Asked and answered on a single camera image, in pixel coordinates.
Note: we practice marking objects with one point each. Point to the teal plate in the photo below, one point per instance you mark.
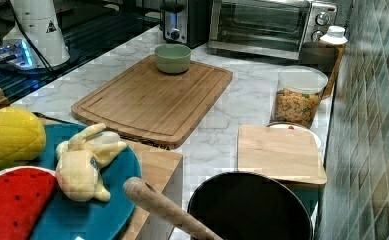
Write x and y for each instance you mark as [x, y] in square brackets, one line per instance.
[65, 219]

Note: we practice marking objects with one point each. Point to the white plate under board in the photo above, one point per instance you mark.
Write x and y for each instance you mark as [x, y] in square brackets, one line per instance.
[283, 125]

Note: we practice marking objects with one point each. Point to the large bamboo cutting board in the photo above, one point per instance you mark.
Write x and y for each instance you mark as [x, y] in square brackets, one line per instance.
[144, 103]

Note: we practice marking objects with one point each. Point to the black silver toaster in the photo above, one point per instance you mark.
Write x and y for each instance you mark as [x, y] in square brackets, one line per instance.
[186, 22]

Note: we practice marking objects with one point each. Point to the red strawberry plush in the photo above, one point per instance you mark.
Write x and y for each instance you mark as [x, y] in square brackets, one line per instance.
[24, 192]

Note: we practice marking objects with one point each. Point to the small light wooden board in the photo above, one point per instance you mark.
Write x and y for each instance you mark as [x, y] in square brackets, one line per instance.
[280, 153]

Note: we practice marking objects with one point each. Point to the clear pasta container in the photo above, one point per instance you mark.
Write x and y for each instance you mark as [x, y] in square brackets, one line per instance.
[298, 95]

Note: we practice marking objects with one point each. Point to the black frying pan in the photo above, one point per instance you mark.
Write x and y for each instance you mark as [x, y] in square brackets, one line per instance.
[248, 206]

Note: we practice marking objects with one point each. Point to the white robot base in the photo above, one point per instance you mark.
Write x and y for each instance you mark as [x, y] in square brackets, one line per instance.
[36, 33]

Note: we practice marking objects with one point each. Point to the wooden pan handle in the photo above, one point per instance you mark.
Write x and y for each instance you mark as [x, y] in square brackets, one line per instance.
[145, 196]

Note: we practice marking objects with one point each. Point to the yellow plush toy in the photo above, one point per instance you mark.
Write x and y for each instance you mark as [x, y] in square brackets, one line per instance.
[80, 160]

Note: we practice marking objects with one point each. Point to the green ceramic bowl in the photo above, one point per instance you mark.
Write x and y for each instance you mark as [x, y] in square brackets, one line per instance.
[172, 58]

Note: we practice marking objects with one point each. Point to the silver toaster oven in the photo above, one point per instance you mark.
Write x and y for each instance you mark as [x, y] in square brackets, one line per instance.
[273, 28]

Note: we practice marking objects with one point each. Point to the yellow corn plush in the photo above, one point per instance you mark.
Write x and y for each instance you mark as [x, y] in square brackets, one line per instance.
[22, 137]

